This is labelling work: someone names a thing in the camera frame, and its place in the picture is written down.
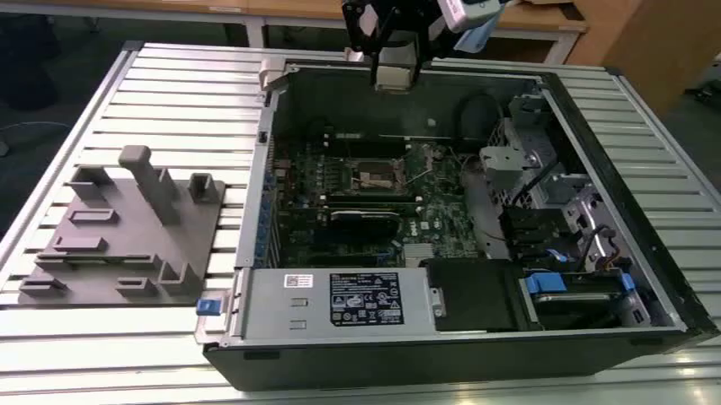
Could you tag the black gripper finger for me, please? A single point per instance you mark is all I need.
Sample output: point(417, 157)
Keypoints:
point(420, 63)
point(377, 71)

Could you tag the silver CPU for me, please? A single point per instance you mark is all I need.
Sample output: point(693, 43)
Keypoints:
point(392, 78)

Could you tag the CPU socket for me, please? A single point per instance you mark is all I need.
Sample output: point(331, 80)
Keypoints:
point(374, 179)

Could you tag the pale blue teach pendant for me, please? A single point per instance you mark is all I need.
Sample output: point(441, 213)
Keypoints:
point(476, 40)

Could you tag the wooden desk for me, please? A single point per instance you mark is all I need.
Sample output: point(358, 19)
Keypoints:
point(141, 5)
point(541, 21)

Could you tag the green motherboard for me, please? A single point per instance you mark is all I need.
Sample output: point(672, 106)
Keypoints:
point(445, 211)

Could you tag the black graphics card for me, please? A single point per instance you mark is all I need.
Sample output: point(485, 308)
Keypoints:
point(366, 225)

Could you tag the silver chipset heatsink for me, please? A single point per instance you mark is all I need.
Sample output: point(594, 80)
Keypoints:
point(421, 250)

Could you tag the wooden cabinet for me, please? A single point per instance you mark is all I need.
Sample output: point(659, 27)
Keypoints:
point(665, 42)

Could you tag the black plastic shroud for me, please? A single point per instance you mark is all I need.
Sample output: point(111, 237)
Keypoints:
point(473, 295)

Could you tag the blue disk carrier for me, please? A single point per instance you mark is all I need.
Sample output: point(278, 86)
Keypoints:
point(544, 282)

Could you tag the grey parts rack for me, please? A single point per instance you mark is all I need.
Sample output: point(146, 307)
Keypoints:
point(141, 257)

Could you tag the silver power supply unit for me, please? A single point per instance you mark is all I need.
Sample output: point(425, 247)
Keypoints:
point(265, 314)

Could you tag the blue case latch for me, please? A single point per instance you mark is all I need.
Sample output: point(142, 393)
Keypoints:
point(209, 308)

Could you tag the black open PC case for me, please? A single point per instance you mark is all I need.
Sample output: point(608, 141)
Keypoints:
point(394, 363)

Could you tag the silver metal bracket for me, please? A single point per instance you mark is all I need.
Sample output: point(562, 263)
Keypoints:
point(504, 162)

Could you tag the black plastic bracket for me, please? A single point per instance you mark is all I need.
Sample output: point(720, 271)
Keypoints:
point(536, 230)

